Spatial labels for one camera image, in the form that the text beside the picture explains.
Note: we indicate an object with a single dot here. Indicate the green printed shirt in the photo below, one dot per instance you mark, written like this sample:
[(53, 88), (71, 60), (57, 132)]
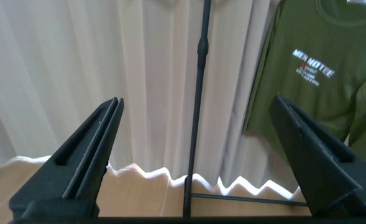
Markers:
[(310, 102)]

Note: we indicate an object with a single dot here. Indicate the black clothes rack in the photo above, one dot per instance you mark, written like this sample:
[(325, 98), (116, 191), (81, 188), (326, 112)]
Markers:
[(198, 93)]

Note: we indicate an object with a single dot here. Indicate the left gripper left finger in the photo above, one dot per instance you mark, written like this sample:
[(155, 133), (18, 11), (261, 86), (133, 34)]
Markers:
[(61, 186)]

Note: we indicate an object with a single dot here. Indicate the beige curtain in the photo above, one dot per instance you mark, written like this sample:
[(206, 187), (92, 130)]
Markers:
[(77, 62)]

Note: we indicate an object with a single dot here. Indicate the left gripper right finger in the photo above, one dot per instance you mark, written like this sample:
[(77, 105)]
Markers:
[(325, 174)]

